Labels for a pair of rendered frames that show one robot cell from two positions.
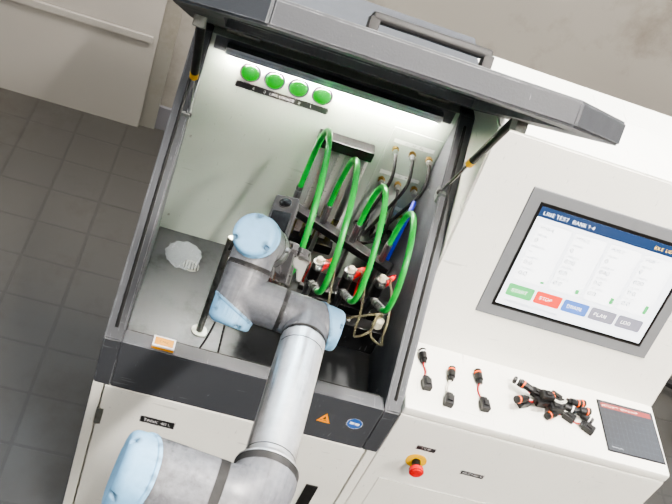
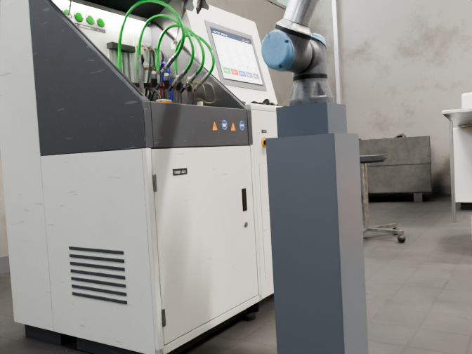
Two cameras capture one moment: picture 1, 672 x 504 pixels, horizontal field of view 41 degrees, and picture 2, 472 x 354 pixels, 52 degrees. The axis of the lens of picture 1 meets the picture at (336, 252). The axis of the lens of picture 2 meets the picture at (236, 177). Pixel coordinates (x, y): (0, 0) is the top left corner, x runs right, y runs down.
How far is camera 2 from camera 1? 2.18 m
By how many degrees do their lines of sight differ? 54
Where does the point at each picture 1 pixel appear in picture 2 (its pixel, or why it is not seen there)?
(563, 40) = not seen: hidden behind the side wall
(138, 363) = (161, 118)
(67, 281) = not seen: outside the picture
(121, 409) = (163, 169)
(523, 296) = (228, 72)
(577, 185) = (213, 17)
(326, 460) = (241, 162)
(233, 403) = (203, 133)
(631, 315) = (254, 71)
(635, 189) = (225, 17)
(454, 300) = not seen: hidden behind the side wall
